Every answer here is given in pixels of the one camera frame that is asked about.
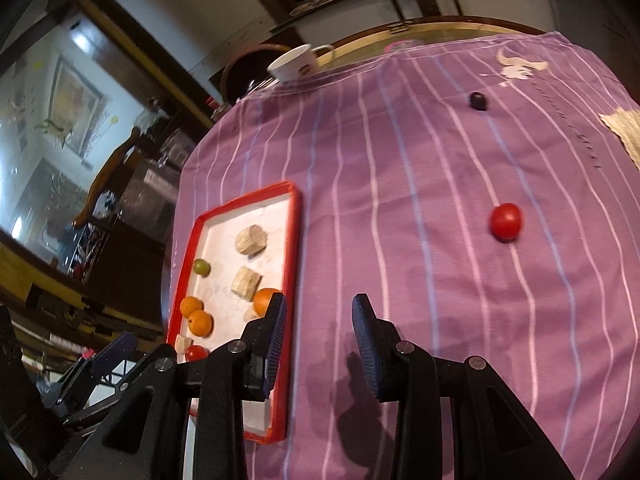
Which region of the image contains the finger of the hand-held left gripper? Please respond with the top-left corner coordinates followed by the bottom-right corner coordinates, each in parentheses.
top-left (47, 331), bottom-right (140, 411)

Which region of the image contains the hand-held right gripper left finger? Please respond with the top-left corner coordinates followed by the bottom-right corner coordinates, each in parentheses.
top-left (47, 292), bottom-right (289, 480)

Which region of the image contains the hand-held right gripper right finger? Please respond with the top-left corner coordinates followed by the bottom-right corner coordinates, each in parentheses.
top-left (351, 293), bottom-right (576, 480)

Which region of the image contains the red rimmed white tray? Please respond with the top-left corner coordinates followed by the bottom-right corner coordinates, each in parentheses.
top-left (165, 181), bottom-right (303, 445)

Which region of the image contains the curved wooden chair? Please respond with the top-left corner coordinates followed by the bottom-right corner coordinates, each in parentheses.
top-left (72, 127), bottom-right (143, 228)

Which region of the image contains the purple striped cloth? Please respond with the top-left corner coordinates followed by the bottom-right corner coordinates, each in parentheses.
top-left (160, 30), bottom-right (640, 480)

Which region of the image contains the white mug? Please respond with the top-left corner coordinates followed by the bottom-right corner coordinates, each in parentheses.
top-left (266, 43), bottom-right (335, 83)

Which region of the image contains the round back brown chair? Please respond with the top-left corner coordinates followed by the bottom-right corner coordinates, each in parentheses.
top-left (220, 42), bottom-right (293, 106)

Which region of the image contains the beige loofah cloth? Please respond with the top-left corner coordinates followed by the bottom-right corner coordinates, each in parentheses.
top-left (598, 107), bottom-right (640, 171)

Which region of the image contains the framed wall picture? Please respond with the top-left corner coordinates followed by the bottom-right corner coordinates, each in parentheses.
top-left (47, 55), bottom-right (108, 161)

